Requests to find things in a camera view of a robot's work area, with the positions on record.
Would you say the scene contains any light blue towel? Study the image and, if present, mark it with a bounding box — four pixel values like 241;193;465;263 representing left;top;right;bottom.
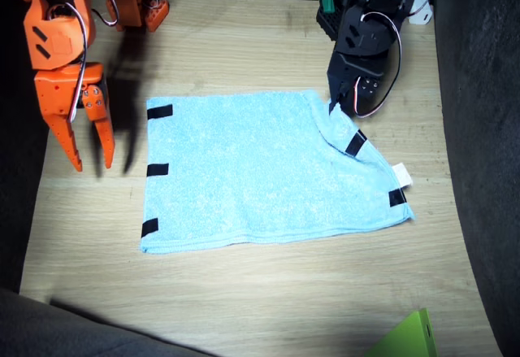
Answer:
140;89;416;255

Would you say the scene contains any orange perforated arm base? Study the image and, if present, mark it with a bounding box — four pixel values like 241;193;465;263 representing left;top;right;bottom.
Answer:
141;0;170;33

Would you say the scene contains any white plastic bracket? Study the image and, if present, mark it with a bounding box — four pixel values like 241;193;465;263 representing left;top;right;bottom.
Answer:
408;0;434;27

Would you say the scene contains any red white servo cable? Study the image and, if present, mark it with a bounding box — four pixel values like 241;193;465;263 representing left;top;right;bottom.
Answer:
67;2;89;123
353;11;403;120

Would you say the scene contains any black perforated arm base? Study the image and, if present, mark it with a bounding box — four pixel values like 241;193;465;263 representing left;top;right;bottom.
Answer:
315;5;345;42

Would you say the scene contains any lime green plastic wedge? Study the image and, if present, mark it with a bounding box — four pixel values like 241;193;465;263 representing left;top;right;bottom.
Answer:
363;307;440;357

